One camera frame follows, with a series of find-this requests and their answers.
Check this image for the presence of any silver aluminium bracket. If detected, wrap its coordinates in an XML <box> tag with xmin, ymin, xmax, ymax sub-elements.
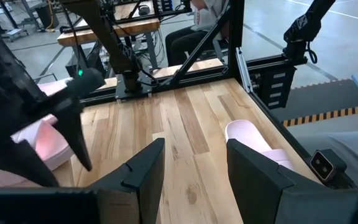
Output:
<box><xmin>234</xmin><ymin>46</ymin><xmax>255</xmax><ymax>95</ymax></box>

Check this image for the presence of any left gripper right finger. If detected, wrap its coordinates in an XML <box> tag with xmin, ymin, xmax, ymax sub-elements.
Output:
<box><xmin>226</xmin><ymin>138</ymin><xmax>295</xmax><ymax>224</ymax></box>

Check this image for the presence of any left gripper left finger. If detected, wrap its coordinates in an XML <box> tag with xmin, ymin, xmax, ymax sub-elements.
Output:
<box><xmin>88</xmin><ymin>138</ymin><xmax>167</xmax><ymax>224</ymax></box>

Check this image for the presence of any black table-level camera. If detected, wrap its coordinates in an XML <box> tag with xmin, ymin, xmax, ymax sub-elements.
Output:
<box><xmin>309</xmin><ymin>148</ymin><xmax>348</xmax><ymax>184</ymax></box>

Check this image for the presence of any black waste bin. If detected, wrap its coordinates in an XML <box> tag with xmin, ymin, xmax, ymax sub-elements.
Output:
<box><xmin>35</xmin><ymin>2</ymin><xmax>61</xmax><ymax>30</ymax></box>

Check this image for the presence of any black hazard-striped floor mat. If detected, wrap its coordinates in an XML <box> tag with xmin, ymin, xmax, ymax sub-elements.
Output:
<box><xmin>270</xmin><ymin>78</ymin><xmax>358</xmax><ymax>128</ymax></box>

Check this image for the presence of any black electronics box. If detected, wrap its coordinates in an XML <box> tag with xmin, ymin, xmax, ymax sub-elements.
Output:
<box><xmin>249</xmin><ymin>63</ymin><xmax>297</xmax><ymax>110</ymax></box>

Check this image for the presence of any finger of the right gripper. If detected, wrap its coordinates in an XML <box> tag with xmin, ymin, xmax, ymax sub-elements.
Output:
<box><xmin>53</xmin><ymin>96</ymin><xmax>93</xmax><ymax>172</ymax></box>
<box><xmin>0</xmin><ymin>139</ymin><xmax>60</xmax><ymax>188</ymax></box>

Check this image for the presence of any person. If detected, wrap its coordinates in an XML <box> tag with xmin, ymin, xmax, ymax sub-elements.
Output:
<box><xmin>165</xmin><ymin>0</ymin><xmax>230</xmax><ymax>68</ymax></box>

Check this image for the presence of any wooden workbench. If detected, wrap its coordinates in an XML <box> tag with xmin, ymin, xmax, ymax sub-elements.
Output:
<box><xmin>57</xmin><ymin>1</ymin><xmax>162</xmax><ymax>71</ymax></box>

